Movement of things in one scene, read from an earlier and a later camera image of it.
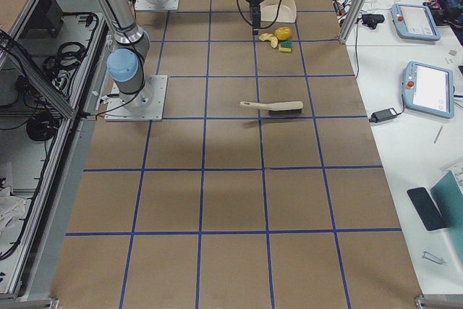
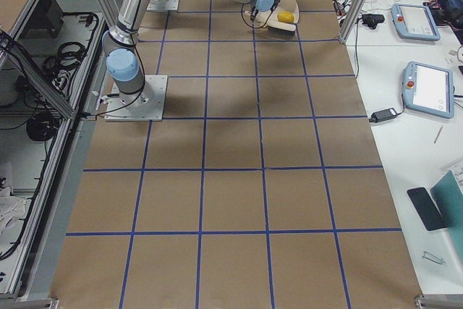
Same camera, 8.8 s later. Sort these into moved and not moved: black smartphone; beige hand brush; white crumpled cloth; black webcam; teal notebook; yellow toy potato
Moved: yellow toy potato; beige hand brush
Not moved: black webcam; white crumpled cloth; black smartphone; teal notebook
